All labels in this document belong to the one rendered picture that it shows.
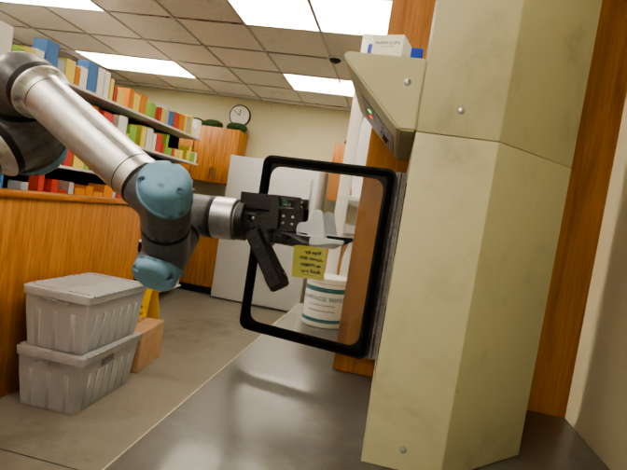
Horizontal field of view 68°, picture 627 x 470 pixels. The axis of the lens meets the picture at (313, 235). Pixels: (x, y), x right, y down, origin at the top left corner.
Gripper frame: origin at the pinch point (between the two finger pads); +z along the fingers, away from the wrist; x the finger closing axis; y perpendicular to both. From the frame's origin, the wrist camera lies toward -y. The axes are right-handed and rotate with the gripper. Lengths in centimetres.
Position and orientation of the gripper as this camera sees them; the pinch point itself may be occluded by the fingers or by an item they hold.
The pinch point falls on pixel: (349, 245)
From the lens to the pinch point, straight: 80.6
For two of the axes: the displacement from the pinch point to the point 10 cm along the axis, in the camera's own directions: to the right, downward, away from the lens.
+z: 9.8, 1.2, -1.7
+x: 1.7, -0.2, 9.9
